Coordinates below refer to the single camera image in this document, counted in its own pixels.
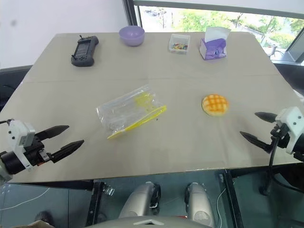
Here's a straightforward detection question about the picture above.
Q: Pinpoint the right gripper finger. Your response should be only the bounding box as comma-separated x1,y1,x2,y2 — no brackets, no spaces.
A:
254,112,278,124
239,131,273,154

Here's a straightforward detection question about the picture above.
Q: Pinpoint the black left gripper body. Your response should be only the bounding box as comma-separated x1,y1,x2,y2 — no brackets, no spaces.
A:
23,134,53,167

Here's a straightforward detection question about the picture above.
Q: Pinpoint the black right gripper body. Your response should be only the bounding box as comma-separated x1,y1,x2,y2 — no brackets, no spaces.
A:
269,123,292,151

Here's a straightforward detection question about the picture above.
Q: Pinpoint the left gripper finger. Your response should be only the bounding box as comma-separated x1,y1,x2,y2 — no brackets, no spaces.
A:
34,125,70,141
50,139,85,164

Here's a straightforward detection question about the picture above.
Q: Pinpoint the yellow pineapple bun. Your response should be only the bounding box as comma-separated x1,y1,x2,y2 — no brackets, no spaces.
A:
201,94,230,117

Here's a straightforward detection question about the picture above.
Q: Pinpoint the clear yellow zipper bag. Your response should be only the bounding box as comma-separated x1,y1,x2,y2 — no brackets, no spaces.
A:
95,84,168,140

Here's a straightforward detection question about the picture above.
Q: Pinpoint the black table leg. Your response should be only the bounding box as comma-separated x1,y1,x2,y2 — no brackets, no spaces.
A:
85,179,106,228
221,169,244,228

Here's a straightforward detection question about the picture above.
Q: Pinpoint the black seat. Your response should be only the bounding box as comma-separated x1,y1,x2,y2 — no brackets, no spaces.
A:
0,65,34,113

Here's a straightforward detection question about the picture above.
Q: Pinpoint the silver right robot leg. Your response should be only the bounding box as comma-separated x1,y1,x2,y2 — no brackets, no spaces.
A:
184,182,216,228

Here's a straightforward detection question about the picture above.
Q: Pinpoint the silver robot leg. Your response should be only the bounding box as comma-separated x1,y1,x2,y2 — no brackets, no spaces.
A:
118,181,162,219
184,182,216,228

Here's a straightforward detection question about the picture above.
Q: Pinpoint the purple tissue pack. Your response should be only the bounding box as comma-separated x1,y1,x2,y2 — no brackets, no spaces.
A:
199,26,231,61

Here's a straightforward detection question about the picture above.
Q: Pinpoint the black handheld controller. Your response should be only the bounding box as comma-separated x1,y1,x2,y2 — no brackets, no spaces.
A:
70,35,100,67

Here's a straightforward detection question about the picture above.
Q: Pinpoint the silver left robot leg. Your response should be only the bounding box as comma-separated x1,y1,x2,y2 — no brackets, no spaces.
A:
118,181,162,219

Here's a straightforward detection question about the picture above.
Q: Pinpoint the grey robot torso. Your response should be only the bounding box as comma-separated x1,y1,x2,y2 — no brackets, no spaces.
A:
85,215,214,228

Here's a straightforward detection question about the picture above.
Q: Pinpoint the purple plastic bowl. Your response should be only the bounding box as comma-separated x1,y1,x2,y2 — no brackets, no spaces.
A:
118,26,145,47

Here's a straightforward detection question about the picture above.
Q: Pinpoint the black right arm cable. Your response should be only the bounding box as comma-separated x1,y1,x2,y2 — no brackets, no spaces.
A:
258,133,304,197

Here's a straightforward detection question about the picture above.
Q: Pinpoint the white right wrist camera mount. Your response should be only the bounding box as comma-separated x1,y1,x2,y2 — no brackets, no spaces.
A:
275,106,304,155

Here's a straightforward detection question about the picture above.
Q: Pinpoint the thin white floor cable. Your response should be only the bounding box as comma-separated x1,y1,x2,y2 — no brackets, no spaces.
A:
0,187,50,211

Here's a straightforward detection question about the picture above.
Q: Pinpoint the dark window frame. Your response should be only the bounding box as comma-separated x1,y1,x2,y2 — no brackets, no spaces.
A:
122,0,304,33

